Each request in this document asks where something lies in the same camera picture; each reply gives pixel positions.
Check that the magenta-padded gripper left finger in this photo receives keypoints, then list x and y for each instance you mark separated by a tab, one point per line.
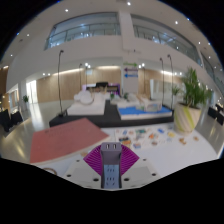
91	160

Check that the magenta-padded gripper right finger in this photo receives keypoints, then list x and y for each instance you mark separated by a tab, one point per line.
130	160

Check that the white sheet of colourful stickers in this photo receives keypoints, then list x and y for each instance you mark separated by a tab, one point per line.
140	136

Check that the flat pink-red board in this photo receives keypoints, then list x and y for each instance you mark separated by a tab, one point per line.
63	138

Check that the blue sticker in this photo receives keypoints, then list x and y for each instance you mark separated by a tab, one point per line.
161	130

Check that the black display platform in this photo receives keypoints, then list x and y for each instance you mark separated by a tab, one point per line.
110	117

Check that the blue-based architectural model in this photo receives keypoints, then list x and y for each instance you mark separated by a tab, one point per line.
133	111

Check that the yellow sticker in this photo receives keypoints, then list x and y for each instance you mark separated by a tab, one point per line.
171	134

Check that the white architectural model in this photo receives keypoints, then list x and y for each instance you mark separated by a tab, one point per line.
86	108

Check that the brown cutout sticker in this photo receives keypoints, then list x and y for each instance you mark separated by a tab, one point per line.
182	141

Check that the palm in striped pot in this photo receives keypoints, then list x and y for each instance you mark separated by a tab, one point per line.
186	120

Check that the round orange sticker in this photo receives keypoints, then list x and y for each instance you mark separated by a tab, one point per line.
196	138

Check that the dark display screen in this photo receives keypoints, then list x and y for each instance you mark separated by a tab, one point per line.
101	85

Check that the black lamp pole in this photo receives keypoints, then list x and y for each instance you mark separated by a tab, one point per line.
59	83
171	83
162	83

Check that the black-draped table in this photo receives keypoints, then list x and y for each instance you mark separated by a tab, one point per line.
16	117
4	120

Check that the small potted plant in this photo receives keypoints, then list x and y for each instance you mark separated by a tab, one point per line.
25	99

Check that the arrow direction signs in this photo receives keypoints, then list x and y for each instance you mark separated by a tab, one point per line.
130	70

